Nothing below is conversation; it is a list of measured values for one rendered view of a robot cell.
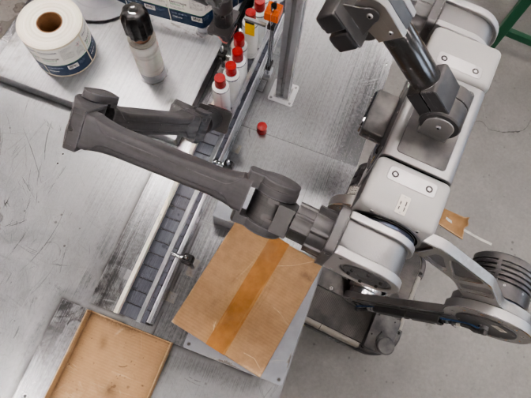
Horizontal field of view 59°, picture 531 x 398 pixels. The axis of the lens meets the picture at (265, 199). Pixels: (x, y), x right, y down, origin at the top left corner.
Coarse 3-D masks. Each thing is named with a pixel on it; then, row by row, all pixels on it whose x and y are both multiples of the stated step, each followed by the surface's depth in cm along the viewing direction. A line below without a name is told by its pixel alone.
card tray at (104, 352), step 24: (96, 336) 133; (120, 336) 133; (144, 336) 133; (72, 360) 131; (96, 360) 131; (120, 360) 131; (144, 360) 131; (72, 384) 129; (96, 384) 129; (120, 384) 129; (144, 384) 129
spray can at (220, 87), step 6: (216, 78) 132; (222, 78) 132; (216, 84) 134; (222, 84) 133; (228, 84) 137; (216, 90) 136; (222, 90) 136; (228, 90) 137; (216, 96) 138; (222, 96) 138; (228, 96) 140; (216, 102) 142; (222, 102) 141; (228, 102) 143; (228, 108) 146
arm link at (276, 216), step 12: (252, 204) 83; (264, 204) 81; (276, 204) 80; (288, 204) 82; (252, 216) 82; (264, 216) 81; (276, 216) 80; (288, 216) 80; (276, 228) 80; (288, 228) 82
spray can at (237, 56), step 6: (234, 48) 136; (240, 48) 136; (234, 54) 135; (240, 54) 135; (234, 60) 138; (240, 60) 138; (246, 60) 140; (240, 66) 139; (246, 66) 142; (240, 72) 142; (246, 72) 145; (240, 78) 145; (240, 84) 148
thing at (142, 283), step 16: (208, 144) 149; (224, 144) 148; (208, 160) 146; (176, 192) 143; (192, 192) 143; (176, 208) 141; (192, 208) 141; (160, 224) 139; (176, 224) 139; (160, 240) 138; (160, 256) 137; (144, 272) 135; (144, 288) 133; (160, 288) 134; (128, 304) 132; (144, 320) 130
